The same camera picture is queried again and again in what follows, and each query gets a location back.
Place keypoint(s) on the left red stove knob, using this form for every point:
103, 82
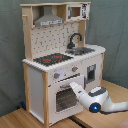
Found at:
56, 75

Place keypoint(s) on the black toy stovetop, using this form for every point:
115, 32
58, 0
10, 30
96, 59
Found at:
52, 59

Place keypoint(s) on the grey toy range hood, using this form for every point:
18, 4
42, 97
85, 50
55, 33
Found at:
48, 18

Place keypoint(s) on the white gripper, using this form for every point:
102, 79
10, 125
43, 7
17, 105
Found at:
78, 90

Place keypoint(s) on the red stove knob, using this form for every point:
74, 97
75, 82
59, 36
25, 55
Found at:
56, 75
74, 69

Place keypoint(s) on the white dishwasher door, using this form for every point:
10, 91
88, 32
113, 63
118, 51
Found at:
91, 69

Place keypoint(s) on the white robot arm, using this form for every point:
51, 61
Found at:
97, 100

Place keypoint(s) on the grey toy sink basin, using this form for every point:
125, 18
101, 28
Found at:
79, 51

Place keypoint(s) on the wooden toy kitchen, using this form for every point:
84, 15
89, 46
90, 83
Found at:
45, 40

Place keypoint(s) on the right red stove knob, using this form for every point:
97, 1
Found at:
74, 69

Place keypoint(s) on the white toy oven door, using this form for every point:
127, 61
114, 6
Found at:
62, 99

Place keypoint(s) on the black toy faucet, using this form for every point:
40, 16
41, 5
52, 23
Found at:
72, 40

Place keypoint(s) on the white toy microwave door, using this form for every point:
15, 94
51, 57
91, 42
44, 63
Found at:
77, 11

